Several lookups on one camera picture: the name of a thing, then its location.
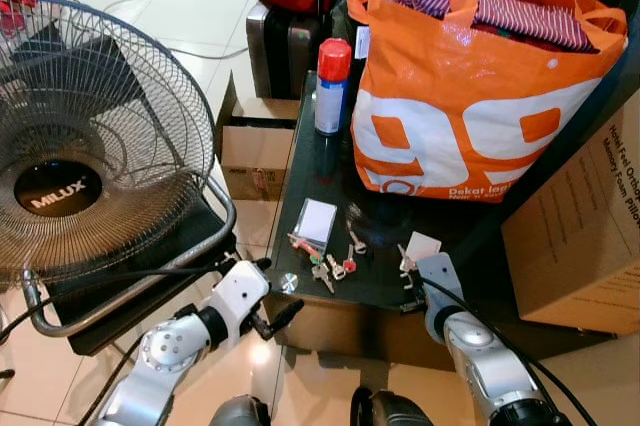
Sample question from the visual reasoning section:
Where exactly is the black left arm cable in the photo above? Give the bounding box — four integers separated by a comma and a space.
0, 258, 271, 342

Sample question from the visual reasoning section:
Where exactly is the dark brown suitcase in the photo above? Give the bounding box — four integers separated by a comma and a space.
247, 0, 333, 102

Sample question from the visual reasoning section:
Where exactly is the key bunch with red tags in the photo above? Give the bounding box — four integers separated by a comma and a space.
288, 233, 347, 294

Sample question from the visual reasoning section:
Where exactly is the red striped cloth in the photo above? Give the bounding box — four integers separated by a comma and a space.
408, 0, 598, 54

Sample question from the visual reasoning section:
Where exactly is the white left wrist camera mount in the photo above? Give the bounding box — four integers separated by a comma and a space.
208, 260, 272, 345

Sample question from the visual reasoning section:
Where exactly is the small open cardboard box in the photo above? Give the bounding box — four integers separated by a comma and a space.
215, 74, 301, 203

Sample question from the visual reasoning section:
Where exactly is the red cloth item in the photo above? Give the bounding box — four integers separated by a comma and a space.
0, 0, 38, 39

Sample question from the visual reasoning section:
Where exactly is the thin dark floor cable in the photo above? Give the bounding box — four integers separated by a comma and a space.
45, 0, 251, 59

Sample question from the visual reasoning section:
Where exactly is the large printed cardboard box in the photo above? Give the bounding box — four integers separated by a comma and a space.
500, 94, 640, 337

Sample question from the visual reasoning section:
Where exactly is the dark grey right robot leg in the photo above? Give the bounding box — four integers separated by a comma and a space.
350, 388, 437, 426

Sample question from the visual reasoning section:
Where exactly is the black fan with wire grille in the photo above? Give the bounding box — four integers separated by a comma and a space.
0, 0, 217, 289

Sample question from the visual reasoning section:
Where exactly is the black seat with metal frame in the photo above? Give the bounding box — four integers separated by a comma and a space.
20, 174, 238, 357

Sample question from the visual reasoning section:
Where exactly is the dark grey left robot leg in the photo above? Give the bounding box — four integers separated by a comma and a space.
208, 395, 273, 426

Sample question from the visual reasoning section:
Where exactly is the black glass table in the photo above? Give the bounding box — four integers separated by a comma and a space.
265, 66, 640, 365

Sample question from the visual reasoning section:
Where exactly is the orange and white shopping bag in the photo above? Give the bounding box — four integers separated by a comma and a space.
347, 0, 629, 204

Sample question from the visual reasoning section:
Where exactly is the spray can with red cap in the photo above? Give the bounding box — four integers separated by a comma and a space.
314, 38, 353, 136

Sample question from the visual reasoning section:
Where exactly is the dark grey robot leg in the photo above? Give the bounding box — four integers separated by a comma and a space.
350, 388, 437, 426
208, 395, 273, 426

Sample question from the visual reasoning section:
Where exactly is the single key with red tag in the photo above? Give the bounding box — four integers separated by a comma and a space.
345, 229, 367, 275

